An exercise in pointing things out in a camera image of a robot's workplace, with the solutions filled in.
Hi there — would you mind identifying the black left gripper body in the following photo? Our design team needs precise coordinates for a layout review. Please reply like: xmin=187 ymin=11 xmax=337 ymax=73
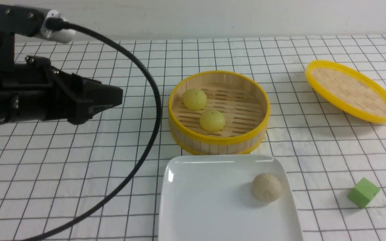
xmin=0 ymin=56 xmax=96 ymax=125

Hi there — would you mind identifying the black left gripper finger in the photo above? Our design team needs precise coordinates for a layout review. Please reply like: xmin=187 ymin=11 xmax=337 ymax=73
xmin=86 ymin=78 xmax=124 ymax=115

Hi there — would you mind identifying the yellow steamed bun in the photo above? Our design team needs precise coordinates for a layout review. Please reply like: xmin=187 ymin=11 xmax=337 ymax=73
xmin=182 ymin=88 xmax=208 ymax=111
xmin=199 ymin=110 xmax=226 ymax=132

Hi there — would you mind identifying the beige steamed bun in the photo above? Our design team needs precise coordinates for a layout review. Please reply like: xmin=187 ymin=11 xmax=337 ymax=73
xmin=251 ymin=173 xmax=282 ymax=203

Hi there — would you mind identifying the white square plate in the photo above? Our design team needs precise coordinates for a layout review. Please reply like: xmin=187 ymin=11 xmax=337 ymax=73
xmin=158 ymin=155 xmax=304 ymax=241

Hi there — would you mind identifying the white grid-pattern tablecloth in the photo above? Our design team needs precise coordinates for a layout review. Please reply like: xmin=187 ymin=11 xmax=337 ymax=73
xmin=0 ymin=34 xmax=386 ymax=241

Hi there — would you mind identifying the bamboo steamer basket yellow rim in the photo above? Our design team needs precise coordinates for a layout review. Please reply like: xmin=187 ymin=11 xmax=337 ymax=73
xmin=168 ymin=71 xmax=271 ymax=155

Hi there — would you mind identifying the bamboo steamer lid yellow rim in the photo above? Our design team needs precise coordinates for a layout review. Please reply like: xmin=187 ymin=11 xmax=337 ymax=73
xmin=305 ymin=60 xmax=386 ymax=124

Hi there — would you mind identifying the green cube block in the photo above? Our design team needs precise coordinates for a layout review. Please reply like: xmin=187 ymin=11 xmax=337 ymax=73
xmin=347 ymin=177 xmax=380 ymax=209

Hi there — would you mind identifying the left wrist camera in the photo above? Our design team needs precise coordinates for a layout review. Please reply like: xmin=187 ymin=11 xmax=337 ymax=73
xmin=0 ymin=4 xmax=76 ymax=72

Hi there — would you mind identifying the black camera cable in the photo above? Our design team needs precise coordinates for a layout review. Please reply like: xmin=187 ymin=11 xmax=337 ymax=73
xmin=22 ymin=21 xmax=163 ymax=241

